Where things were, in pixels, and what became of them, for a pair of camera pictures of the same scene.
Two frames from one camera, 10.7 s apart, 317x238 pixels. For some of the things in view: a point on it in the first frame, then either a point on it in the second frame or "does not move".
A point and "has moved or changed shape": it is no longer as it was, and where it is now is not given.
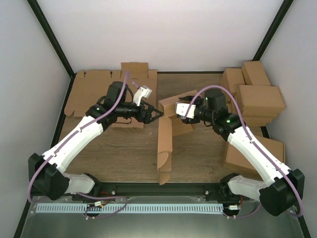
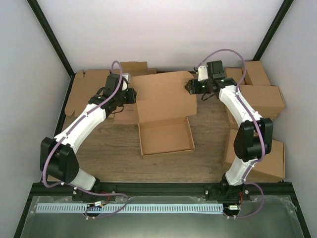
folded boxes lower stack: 256,112 does not move
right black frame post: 277,20 does not move
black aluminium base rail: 189,189 does not move
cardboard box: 169,126 has moved or changed shape
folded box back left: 232,78 does not move
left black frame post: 44,24 does not move
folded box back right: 254,74 does not move
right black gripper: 188,98 → 194,89
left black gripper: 145,119 → 132,99
